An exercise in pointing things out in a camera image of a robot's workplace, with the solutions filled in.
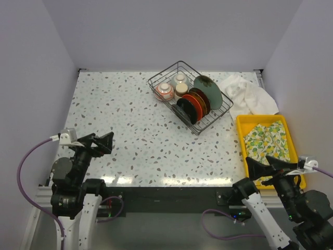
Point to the yellow patterned plate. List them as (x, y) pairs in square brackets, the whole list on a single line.
[(199, 93)]

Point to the white towel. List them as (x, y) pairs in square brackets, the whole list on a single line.
[(248, 98)]

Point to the green floral plate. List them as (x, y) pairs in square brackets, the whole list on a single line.
[(210, 89)]

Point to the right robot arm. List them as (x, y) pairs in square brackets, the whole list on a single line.
[(310, 211)]

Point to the dark blue plate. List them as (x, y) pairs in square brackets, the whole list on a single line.
[(180, 113)]

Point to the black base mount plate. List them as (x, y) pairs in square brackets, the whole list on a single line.
[(180, 200)]

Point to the red floral plate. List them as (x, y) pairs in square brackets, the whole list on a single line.
[(200, 101)]

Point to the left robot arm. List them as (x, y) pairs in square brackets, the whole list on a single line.
[(75, 199)]

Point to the cream brown cup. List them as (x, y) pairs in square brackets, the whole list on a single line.
[(180, 90)]

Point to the pale green ribbed cup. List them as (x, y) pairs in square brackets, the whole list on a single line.
[(179, 78)]

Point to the orange plate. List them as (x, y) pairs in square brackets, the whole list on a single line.
[(195, 104)]

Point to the white orange patterned bowl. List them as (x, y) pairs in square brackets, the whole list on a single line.
[(164, 91)]

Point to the lemon print cloth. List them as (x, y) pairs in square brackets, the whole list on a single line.
[(264, 141)]

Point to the yellow plastic tray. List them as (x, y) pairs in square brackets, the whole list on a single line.
[(245, 123)]

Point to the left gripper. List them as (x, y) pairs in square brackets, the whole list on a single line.
[(104, 142)]

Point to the black wire dish rack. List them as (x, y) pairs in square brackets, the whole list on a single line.
[(183, 67)]

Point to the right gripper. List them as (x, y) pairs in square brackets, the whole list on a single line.
[(256, 169)]

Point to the aluminium frame rail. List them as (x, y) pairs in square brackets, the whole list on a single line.
[(42, 198)]

